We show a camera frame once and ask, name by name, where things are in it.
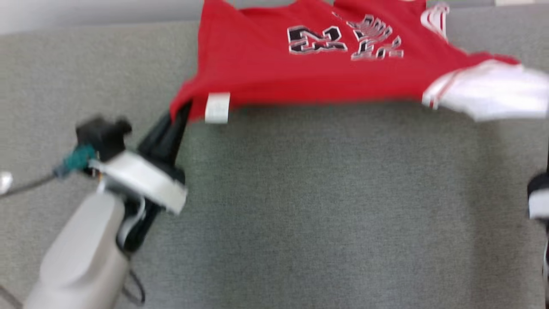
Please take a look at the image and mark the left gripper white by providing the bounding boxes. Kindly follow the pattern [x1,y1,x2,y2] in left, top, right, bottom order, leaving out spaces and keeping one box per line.
[89,101,192,215]

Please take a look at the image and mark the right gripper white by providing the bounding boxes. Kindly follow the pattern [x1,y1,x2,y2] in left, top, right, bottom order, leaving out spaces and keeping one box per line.
[526,170,549,222]

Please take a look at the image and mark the red basketball jersey white sleeves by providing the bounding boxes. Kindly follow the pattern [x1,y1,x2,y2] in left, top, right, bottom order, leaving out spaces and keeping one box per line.
[169,0,549,125]

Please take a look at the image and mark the teal cable connector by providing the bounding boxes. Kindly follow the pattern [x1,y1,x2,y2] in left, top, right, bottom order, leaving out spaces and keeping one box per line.
[53,145,97,179]

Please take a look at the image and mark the grey fabric sofa cushion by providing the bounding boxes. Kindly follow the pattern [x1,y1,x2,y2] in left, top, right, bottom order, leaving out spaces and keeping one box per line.
[0,3,549,309]

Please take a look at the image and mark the black cable with white tag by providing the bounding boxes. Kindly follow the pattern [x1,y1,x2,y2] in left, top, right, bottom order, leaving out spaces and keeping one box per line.
[0,171,60,199]

